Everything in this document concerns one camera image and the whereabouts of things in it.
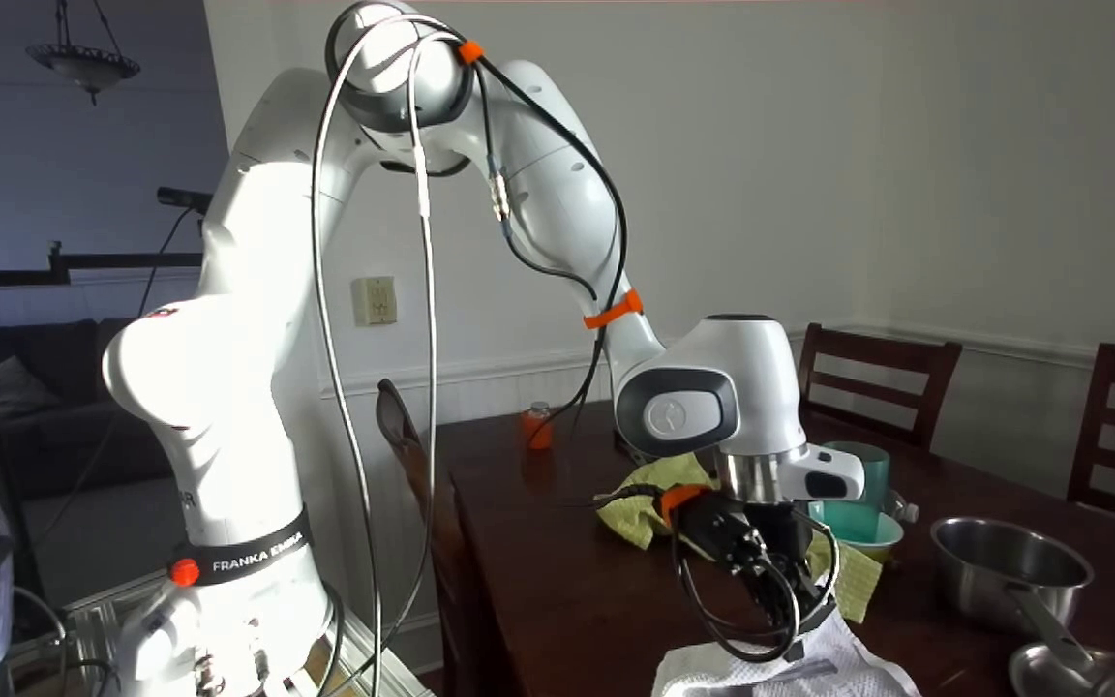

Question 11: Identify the teal plastic cup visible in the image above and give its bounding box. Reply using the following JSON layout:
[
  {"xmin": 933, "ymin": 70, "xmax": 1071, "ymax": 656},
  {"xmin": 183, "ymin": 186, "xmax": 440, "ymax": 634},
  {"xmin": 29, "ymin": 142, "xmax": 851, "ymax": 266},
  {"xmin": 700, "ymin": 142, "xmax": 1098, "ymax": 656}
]
[{"xmin": 839, "ymin": 441, "xmax": 889, "ymax": 510}]

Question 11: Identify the silver pan lid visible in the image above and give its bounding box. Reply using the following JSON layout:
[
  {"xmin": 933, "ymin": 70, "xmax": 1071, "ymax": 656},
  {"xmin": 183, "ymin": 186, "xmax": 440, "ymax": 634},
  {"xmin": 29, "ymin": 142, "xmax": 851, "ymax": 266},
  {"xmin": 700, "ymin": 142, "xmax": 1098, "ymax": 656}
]
[{"xmin": 1006, "ymin": 643, "xmax": 1115, "ymax": 697}]

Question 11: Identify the yellow-green cloth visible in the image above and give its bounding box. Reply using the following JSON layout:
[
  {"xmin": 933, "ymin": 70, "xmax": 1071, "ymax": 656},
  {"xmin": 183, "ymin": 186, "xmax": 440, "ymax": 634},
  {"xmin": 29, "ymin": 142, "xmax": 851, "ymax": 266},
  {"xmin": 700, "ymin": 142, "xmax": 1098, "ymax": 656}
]
[{"xmin": 591, "ymin": 453, "xmax": 884, "ymax": 623}]

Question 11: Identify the right dark wooden chair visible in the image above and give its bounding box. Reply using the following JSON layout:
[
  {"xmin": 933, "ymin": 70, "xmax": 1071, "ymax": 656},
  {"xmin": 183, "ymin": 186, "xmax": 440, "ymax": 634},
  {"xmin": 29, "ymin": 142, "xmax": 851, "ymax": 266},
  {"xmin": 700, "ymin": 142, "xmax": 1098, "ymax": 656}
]
[{"xmin": 799, "ymin": 326, "xmax": 959, "ymax": 450}]

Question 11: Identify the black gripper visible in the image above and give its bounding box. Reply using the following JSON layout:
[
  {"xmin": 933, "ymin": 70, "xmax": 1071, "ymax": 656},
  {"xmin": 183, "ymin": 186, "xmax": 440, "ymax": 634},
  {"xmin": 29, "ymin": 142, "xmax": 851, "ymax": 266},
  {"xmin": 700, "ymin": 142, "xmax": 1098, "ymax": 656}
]
[{"xmin": 671, "ymin": 488, "xmax": 820, "ymax": 606}]

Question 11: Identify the white light switch plate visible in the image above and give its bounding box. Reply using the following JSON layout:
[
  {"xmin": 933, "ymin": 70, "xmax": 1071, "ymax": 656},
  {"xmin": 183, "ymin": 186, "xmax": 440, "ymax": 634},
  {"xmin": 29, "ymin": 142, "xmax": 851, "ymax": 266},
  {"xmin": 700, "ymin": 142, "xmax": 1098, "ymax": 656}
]
[{"xmin": 351, "ymin": 273, "xmax": 399, "ymax": 328}]

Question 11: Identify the silver metal pot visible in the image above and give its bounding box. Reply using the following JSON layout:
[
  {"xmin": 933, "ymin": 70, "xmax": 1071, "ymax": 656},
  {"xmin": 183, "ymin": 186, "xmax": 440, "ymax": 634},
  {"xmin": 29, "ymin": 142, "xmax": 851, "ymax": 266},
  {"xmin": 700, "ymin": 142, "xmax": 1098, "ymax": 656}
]
[{"xmin": 928, "ymin": 516, "xmax": 1097, "ymax": 634}]

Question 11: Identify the white paper towel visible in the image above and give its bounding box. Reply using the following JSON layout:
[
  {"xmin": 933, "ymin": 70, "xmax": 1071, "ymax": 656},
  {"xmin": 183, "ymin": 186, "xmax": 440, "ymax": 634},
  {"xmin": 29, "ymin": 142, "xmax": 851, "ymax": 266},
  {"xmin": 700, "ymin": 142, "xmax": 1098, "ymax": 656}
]
[{"xmin": 649, "ymin": 617, "xmax": 923, "ymax": 697}]

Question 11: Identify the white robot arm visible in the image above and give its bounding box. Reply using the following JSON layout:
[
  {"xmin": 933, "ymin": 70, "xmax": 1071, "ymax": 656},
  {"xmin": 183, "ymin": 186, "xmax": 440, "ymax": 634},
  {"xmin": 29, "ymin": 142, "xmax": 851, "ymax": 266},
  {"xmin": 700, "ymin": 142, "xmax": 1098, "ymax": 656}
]
[{"xmin": 101, "ymin": 0, "xmax": 865, "ymax": 697}]

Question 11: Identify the hanging chandelier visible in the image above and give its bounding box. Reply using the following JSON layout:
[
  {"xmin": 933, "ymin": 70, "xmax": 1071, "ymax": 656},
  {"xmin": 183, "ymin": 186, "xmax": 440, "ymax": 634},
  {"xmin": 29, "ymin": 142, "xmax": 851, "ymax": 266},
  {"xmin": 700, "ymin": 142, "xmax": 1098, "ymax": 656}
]
[{"xmin": 29, "ymin": 0, "xmax": 138, "ymax": 102}]

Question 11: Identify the teal bowl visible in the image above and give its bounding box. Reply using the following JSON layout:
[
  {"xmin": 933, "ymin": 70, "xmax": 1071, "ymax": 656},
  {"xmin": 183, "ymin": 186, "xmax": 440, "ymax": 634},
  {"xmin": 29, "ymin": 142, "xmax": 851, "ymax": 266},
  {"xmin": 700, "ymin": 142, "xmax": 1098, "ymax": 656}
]
[{"xmin": 809, "ymin": 499, "xmax": 904, "ymax": 554}]

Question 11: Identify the orange juice bottle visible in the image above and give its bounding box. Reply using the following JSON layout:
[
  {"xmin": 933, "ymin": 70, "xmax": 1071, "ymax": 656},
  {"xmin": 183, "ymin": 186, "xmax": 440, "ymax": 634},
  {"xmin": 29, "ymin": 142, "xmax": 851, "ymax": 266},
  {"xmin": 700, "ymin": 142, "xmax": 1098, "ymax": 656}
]
[{"xmin": 520, "ymin": 404, "xmax": 555, "ymax": 453}]

